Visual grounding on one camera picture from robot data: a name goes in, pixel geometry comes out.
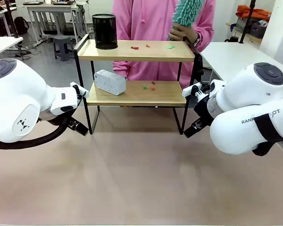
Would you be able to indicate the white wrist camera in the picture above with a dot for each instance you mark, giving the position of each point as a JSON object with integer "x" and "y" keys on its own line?
{"x": 189, "y": 90}
{"x": 79, "y": 90}

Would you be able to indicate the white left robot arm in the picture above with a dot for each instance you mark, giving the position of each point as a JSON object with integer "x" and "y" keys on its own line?
{"x": 14, "y": 99}

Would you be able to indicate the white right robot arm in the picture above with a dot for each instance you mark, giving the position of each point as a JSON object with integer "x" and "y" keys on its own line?
{"x": 250, "y": 99}

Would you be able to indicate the black backpack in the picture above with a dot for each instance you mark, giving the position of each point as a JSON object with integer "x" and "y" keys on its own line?
{"x": 21, "y": 24}

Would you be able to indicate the person's left hand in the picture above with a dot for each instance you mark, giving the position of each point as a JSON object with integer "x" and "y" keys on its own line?
{"x": 179, "y": 34}

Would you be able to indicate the teal chenille duster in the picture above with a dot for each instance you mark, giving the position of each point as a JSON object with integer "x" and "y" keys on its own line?
{"x": 188, "y": 11}

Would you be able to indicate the black mesh pen holder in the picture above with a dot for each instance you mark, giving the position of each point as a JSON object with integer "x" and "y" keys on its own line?
{"x": 105, "y": 33}

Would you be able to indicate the small green paper scrap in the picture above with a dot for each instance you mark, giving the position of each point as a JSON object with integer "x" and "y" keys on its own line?
{"x": 144, "y": 87}

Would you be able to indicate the white side table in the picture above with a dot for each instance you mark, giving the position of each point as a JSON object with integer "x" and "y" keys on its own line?
{"x": 2, "y": 44}

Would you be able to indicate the black stand pole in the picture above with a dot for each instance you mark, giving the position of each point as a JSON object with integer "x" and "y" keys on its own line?
{"x": 247, "y": 23}
{"x": 12, "y": 18}

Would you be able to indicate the gray plastic stool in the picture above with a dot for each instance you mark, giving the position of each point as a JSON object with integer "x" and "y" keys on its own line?
{"x": 63, "y": 41}

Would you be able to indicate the person's left forearm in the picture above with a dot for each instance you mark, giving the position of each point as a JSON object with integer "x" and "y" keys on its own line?
{"x": 205, "y": 35}

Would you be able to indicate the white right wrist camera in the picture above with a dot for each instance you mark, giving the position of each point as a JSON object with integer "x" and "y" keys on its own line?
{"x": 189, "y": 90}

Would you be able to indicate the large white table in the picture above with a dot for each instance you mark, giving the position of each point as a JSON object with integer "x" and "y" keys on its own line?
{"x": 226, "y": 56}

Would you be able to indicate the large red paper scrap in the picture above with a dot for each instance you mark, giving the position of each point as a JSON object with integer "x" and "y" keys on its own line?
{"x": 135, "y": 47}

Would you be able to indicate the large green paper scrap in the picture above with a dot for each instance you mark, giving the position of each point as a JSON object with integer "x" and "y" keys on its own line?
{"x": 170, "y": 47}

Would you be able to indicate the dark wrist watch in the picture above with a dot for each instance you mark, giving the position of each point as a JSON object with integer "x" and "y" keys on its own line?
{"x": 197, "y": 42}

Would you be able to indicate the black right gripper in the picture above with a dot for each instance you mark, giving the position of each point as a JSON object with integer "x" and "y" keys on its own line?
{"x": 204, "y": 111}

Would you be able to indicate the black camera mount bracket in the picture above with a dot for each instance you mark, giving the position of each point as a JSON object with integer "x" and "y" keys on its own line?
{"x": 202, "y": 91}

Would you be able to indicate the white power socket block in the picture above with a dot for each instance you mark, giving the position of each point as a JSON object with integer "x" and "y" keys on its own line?
{"x": 108, "y": 82}

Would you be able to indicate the person in pink hoodie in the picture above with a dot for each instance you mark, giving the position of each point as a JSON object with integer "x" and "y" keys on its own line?
{"x": 151, "y": 23}

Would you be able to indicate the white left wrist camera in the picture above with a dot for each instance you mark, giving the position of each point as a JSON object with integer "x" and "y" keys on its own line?
{"x": 79, "y": 90}

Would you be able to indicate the dark plastic crate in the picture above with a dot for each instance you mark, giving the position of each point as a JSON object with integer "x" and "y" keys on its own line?
{"x": 258, "y": 29}

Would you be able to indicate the white background desk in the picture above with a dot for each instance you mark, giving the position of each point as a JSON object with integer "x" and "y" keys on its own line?
{"x": 49, "y": 7}

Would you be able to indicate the two-tier wood metal shelf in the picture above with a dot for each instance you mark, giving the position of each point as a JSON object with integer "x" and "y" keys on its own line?
{"x": 132, "y": 53}

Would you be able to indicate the orange cloth pile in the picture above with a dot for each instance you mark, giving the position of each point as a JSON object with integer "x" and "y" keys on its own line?
{"x": 245, "y": 10}

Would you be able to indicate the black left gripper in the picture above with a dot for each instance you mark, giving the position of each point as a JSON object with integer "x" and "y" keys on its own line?
{"x": 69, "y": 122}

